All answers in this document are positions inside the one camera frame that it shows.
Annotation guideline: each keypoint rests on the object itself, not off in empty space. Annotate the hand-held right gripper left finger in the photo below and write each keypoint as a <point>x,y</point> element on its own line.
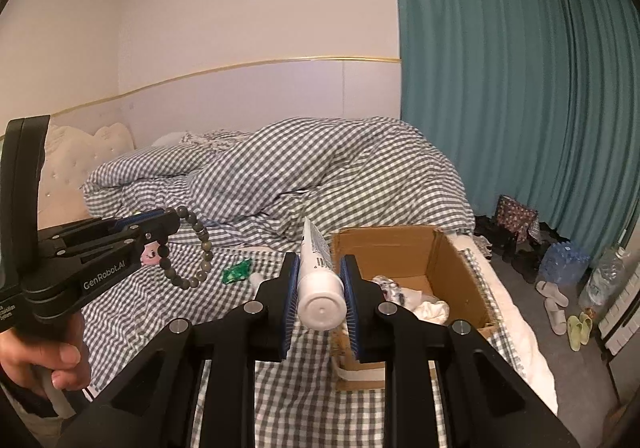
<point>290,308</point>

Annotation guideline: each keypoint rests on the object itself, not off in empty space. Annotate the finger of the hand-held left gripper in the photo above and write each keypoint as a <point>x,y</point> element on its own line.
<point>100,224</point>
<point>155,228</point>

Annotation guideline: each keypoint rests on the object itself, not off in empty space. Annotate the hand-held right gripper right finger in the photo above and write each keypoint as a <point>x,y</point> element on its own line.
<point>350,308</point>

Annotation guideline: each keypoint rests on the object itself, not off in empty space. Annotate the white squeeze tube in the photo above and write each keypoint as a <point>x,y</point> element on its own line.
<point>320,298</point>

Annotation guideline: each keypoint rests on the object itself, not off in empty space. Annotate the brown cardboard box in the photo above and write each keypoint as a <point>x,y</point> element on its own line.
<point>395,248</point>

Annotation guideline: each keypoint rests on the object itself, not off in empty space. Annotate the person's left hand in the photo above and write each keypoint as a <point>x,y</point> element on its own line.
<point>45,358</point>

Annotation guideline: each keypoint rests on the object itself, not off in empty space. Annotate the cream tufted headboard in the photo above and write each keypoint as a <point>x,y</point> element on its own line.
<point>75,168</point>

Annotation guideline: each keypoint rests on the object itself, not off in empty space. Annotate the green sachet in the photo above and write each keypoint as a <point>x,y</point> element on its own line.
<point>236,272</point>

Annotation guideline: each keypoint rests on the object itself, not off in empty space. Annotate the white crumpled cloth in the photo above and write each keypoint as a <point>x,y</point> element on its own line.
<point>430,310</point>

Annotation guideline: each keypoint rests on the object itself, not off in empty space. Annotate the grey checked duvet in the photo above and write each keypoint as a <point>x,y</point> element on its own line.
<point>325,168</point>

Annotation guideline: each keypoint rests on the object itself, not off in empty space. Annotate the black shoe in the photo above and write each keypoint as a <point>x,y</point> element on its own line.
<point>505,243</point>
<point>486,227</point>
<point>527,265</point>

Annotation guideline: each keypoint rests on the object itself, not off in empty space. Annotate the white bed sheet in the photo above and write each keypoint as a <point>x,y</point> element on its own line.
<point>510,298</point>

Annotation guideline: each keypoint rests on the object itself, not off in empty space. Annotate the patterned shopping bag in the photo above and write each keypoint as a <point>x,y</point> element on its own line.
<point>517,218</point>

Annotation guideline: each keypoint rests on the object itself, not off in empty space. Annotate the white slipper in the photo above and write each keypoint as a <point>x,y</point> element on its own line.
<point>556,318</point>
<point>552,293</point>

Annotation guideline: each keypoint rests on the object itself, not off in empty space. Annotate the pack of water bottles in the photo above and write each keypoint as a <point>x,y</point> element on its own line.
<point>565,260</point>

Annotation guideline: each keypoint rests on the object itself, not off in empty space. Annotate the green slipper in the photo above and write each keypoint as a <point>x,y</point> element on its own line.
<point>586,323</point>
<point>575,333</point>

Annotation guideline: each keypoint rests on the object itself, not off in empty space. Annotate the large clear water bottle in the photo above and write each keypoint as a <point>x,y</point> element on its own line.
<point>605,278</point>

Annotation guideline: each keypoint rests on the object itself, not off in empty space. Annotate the white suitcase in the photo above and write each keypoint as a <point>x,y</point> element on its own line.
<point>622,323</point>

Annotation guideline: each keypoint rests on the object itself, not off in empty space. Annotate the teal curtain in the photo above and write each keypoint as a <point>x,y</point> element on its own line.
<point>500,78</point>

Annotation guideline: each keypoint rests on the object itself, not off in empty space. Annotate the grey panel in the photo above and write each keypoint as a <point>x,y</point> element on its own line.
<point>625,378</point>

